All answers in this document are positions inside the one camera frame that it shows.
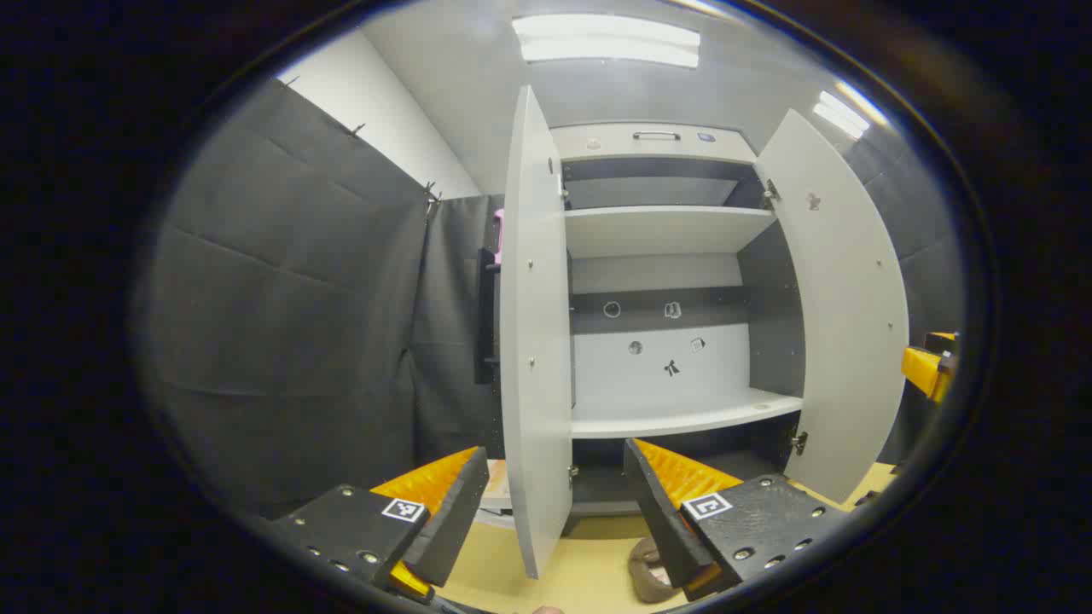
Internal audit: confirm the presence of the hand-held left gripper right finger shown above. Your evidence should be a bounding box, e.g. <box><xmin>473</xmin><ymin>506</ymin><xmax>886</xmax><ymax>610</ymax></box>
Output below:
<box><xmin>623</xmin><ymin>437</ymin><xmax>854</xmax><ymax>602</ymax></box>

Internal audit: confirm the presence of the white paper stack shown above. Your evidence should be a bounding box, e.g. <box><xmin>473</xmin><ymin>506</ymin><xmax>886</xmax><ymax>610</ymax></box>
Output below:
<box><xmin>480</xmin><ymin>460</ymin><xmax>514</xmax><ymax>518</ymax></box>

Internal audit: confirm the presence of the grey shoe cabinet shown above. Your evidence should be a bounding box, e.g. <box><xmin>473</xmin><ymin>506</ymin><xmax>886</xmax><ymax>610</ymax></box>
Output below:
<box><xmin>550</xmin><ymin>122</ymin><xmax>807</xmax><ymax>517</ymax></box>

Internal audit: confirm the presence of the long ceiling light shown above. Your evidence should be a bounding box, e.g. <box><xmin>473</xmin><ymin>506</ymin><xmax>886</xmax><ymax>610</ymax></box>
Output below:
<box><xmin>512</xmin><ymin>13</ymin><xmax>702</xmax><ymax>69</ymax></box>

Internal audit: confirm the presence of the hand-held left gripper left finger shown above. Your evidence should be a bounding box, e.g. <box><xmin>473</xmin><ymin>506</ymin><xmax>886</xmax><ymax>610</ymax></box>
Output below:
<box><xmin>269</xmin><ymin>445</ymin><xmax>491</xmax><ymax>606</ymax></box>

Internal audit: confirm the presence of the brown fuzzy shoe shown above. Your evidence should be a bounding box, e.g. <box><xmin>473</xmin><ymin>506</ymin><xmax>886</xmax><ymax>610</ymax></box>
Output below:
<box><xmin>629</xmin><ymin>537</ymin><xmax>685</xmax><ymax>605</ymax></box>

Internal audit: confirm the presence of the small ceiling light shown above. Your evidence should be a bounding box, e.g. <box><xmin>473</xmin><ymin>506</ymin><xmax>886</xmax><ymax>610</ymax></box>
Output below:
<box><xmin>812</xmin><ymin>81</ymin><xmax>873</xmax><ymax>142</ymax></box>

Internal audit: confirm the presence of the black backdrop cloth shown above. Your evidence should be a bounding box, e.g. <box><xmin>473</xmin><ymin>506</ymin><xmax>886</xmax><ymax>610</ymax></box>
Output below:
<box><xmin>136</xmin><ymin>77</ymin><xmax>969</xmax><ymax>521</ymax></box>

